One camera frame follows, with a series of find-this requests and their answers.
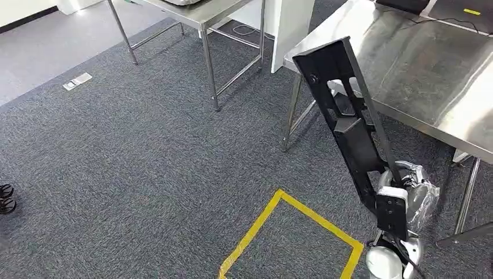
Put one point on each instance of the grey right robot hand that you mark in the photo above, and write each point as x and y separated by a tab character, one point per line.
421	202

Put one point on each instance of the black plastic panel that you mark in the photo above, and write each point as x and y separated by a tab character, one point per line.
354	142

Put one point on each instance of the large steel work table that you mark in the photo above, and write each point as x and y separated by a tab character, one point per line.
423	69

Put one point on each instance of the yellow floor tape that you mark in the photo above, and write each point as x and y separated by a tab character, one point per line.
282	193

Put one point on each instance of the dark grey table mat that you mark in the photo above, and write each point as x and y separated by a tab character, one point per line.
454	9

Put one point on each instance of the yellow tape strip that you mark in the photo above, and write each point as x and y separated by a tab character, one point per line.
472	12

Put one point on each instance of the black device on table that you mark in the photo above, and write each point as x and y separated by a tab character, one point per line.
404	4

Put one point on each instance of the white cabinet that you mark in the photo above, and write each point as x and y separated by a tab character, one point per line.
289	30

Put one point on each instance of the silver floor socket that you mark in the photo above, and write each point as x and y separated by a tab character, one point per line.
77	81

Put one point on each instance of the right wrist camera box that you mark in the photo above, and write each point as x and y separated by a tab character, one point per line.
392	215

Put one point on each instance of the small steel frame table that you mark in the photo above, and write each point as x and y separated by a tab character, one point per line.
200	11

